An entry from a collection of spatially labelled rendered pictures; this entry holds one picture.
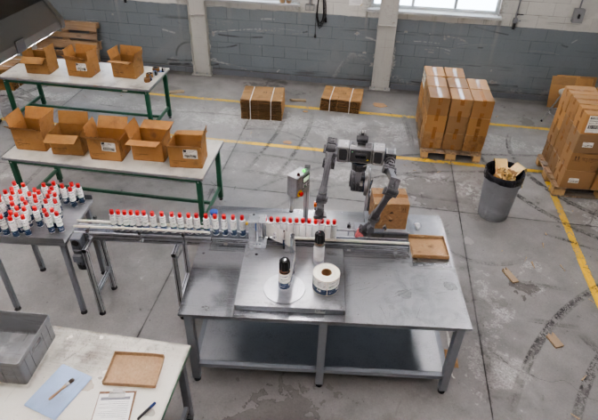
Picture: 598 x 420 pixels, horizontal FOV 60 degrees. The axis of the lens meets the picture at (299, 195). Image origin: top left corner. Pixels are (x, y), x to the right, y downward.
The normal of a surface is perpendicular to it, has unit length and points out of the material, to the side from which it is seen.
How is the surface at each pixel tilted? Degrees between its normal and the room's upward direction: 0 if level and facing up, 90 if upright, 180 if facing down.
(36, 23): 56
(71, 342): 0
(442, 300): 0
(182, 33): 90
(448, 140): 90
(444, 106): 90
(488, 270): 0
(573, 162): 90
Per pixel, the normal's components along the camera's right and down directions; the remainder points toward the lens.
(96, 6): -0.15, 0.57
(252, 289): 0.02, -0.82
